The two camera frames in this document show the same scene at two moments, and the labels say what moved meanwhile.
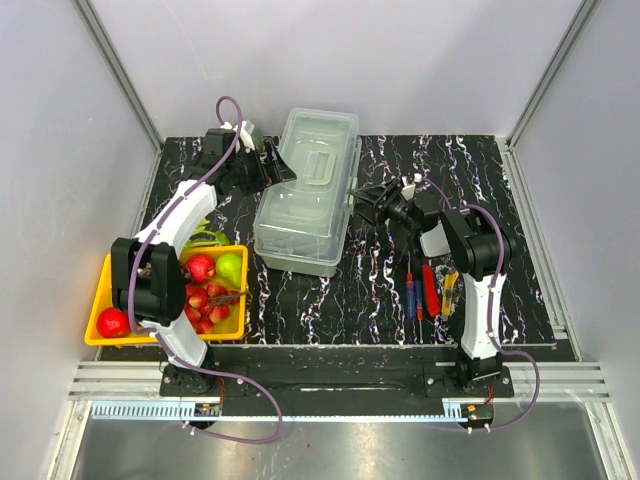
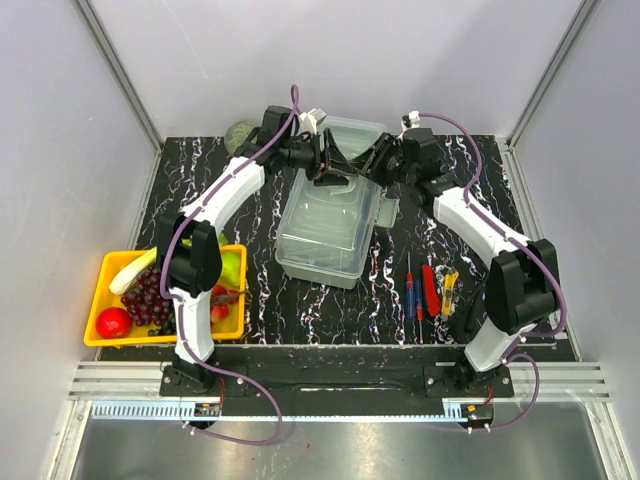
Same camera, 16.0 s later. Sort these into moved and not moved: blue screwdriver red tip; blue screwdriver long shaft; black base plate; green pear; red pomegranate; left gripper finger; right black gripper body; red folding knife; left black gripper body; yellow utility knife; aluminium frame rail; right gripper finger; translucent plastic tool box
Moved: right gripper finger; left gripper finger; right black gripper body; left black gripper body; translucent plastic tool box
Not moved: green pear; aluminium frame rail; black base plate; blue screwdriver long shaft; blue screwdriver red tip; red pomegranate; yellow utility knife; red folding knife
